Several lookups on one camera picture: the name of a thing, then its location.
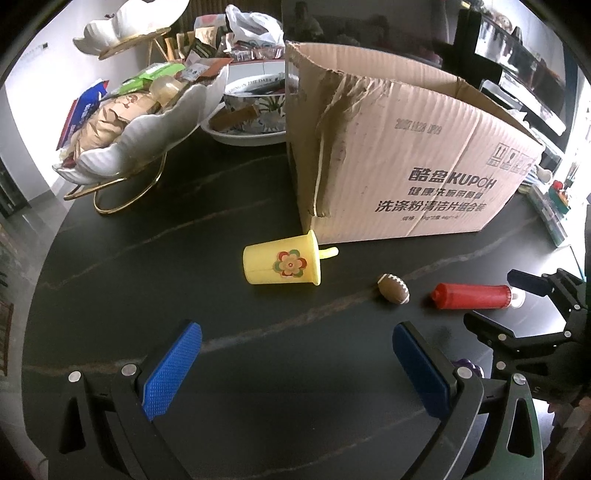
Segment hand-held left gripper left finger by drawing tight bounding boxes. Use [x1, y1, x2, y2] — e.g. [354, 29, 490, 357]
[46, 319, 204, 480]

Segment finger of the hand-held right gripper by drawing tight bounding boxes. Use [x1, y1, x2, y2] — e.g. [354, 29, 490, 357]
[463, 311, 591, 403]
[506, 268, 591, 340]

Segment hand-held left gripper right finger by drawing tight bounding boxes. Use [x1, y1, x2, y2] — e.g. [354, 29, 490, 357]
[392, 322, 546, 480]

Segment red toy sauce bottle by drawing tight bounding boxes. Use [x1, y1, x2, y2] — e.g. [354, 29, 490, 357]
[430, 282, 526, 311]

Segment purple toy grapes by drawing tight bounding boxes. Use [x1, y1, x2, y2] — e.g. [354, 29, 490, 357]
[450, 357, 485, 379]

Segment brown toy football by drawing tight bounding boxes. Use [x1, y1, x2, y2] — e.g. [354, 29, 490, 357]
[377, 273, 411, 305]

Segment yellow toy cup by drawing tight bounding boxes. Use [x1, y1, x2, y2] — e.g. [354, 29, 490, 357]
[243, 229, 339, 287]

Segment brown cardboard box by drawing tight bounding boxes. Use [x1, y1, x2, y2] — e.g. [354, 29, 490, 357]
[284, 41, 546, 245]

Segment black marble desktop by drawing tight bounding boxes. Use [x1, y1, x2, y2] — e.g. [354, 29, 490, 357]
[21, 106, 591, 480]

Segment clear plastic storage box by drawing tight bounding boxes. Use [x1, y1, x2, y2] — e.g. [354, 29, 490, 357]
[526, 182, 573, 247]

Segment colourful toy blocks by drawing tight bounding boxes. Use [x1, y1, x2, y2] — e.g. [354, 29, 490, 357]
[549, 180, 575, 213]

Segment large white shell bowl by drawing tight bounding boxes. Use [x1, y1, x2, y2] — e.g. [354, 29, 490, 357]
[52, 65, 230, 185]

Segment black display shelf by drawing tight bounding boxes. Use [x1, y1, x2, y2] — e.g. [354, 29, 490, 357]
[450, 9, 568, 153]

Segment brown paper snack packet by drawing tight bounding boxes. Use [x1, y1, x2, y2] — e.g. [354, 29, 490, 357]
[76, 90, 160, 153]

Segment brown flat packet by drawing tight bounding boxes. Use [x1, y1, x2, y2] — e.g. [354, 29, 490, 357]
[212, 107, 259, 132]

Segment blue snack packet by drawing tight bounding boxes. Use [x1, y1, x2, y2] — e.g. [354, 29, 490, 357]
[58, 79, 109, 148]

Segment white printed round bowl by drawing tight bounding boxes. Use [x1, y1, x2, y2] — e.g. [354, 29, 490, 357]
[223, 76, 287, 134]

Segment pale jelly cups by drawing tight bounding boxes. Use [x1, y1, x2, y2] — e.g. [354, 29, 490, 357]
[152, 76, 185, 102]

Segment green snack packet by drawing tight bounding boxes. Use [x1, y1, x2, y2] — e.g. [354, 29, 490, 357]
[121, 62, 185, 95]

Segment large black television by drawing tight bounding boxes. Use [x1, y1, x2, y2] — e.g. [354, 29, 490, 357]
[281, 0, 458, 63]

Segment orange snack packet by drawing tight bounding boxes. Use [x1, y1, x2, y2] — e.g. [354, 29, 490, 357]
[185, 58, 232, 80]

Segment black snack packet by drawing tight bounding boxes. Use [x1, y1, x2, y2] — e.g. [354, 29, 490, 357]
[185, 39, 218, 62]

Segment foil tray of snacks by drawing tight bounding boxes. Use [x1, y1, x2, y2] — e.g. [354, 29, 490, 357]
[228, 44, 284, 61]

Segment small white shell bowl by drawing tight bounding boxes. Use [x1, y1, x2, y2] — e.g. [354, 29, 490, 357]
[73, 0, 191, 58]

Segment white plastic bag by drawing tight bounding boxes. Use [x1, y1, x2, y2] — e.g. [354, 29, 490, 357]
[225, 4, 284, 44]

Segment gold wire bowl stand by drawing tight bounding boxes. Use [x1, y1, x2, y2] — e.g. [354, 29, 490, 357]
[64, 28, 171, 215]

